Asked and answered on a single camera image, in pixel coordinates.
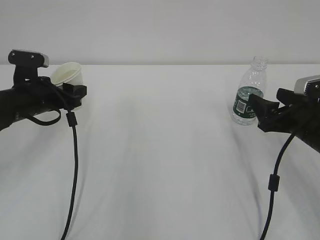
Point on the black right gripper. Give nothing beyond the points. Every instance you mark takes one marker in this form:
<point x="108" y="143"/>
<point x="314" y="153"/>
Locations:
<point x="296" y="116"/>

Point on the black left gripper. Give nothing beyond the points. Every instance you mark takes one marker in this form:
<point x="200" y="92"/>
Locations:
<point x="40" y="95"/>

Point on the white paper cup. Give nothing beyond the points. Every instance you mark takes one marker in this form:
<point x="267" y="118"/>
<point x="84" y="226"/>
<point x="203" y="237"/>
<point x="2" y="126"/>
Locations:
<point x="67" y="73"/>

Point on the Yibao mineral water bottle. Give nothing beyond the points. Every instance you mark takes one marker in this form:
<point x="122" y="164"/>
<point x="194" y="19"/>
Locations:
<point x="253" y="82"/>

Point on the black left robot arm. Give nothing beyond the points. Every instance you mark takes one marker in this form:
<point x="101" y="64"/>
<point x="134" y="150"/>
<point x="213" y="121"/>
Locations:
<point x="6" y="118"/>

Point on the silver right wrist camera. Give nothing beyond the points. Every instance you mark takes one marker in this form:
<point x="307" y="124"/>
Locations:
<point x="308" y="86"/>

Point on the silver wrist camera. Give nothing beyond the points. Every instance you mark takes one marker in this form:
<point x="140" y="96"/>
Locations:
<point x="308" y="86"/>
<point x="26" y="65"/>

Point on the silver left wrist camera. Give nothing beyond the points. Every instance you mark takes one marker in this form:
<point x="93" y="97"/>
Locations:
<point x="26" y="65"/>

